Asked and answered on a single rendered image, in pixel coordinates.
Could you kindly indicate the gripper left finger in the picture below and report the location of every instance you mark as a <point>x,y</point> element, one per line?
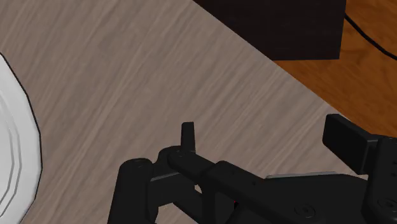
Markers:
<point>145,186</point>

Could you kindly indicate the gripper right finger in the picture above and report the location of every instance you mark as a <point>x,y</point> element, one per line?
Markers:
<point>356,145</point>

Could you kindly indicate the white plate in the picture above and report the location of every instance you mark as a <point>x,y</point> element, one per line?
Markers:
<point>15,149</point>

